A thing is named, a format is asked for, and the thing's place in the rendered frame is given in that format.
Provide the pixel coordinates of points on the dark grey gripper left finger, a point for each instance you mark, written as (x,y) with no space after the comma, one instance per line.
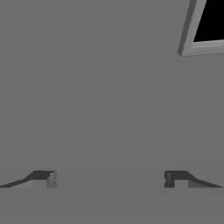
(40,176)

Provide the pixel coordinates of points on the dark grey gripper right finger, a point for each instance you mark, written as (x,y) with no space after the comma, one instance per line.
(180,176)

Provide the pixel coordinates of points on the grey framed black window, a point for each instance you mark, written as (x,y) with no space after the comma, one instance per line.
(192,35)

